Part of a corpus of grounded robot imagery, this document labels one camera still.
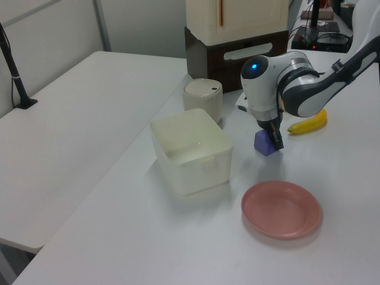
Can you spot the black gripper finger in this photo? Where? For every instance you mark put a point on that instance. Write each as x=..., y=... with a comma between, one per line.
x=276, y=139

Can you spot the dark Franka gripper body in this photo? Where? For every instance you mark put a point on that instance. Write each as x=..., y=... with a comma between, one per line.
x=267, y=123

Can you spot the purple cube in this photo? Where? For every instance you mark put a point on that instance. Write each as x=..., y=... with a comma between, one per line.
x=262, y=144

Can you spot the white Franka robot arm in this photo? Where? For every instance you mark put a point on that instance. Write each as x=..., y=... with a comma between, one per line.
x=308, y=95

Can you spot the pink plastic plate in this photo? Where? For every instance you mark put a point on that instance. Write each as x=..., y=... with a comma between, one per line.
x=280, y=209

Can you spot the yellow toy banana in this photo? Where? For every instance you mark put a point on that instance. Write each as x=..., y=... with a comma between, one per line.
x=311, y=123

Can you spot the small white lidded bin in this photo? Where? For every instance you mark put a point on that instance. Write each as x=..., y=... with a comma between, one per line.
x=203, y=101

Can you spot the brown drawer unit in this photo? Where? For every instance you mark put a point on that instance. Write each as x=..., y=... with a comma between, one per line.
x=216, y=68

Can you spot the white open storage box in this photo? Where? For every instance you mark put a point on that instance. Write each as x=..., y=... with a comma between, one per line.
x=190, y=175

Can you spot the cream toy cabinet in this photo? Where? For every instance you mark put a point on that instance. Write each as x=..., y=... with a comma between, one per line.
x=249, y=17

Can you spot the brown flat notebook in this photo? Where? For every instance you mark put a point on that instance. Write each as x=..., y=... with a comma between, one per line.
x=328, y=25

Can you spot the black upright stand pole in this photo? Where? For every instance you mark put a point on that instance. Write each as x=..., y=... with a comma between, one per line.
x=315, y=13

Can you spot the black clamped camera pole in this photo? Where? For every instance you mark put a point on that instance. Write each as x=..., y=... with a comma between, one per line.
x=16, y=80

